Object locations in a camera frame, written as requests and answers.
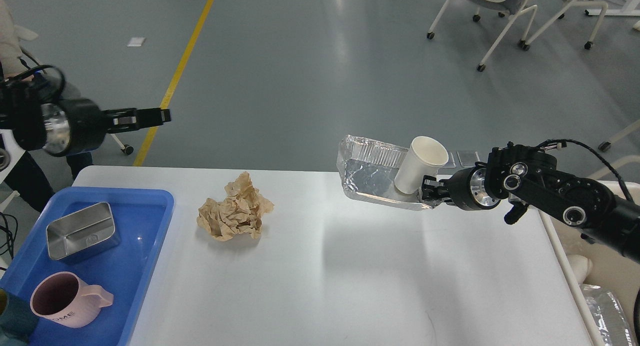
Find pink mug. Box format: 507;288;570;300
29;271;115;329

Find black cables at left edge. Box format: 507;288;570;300
0;213;20;272

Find floor outlet plate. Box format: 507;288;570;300
456;150;482;168
442;151;457;169

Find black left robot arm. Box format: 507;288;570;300
1;65;172;157

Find white chair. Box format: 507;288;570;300
426;0;538;73
518;0;609;51

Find grey office chair left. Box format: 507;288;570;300
15;26;135;156

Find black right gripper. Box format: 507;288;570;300
419;166;501;211

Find white chair leg right edge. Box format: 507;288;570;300
598;119;640;152

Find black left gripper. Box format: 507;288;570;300
40;98;172;157

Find floor outlet plate right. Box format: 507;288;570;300
456;150;482;168

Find stainless steel rectangular tray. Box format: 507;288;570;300
46;202;121;265

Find person in beige sweater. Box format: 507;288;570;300
0;0;93;213

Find cream paper cup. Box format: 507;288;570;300
394;136;450;194

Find beige plastic bin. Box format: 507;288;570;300
539;211;640;346

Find white side table left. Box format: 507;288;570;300
0;129;25;183

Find floor outlet plate left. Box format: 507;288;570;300
442;151;457;169

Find white chair top right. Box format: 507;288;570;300
426;0;538;73

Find brown paper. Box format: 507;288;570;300
196;171;274;242

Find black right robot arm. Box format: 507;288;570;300
418;139;640;262

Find aluminium foil tray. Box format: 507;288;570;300
336;135;441;211

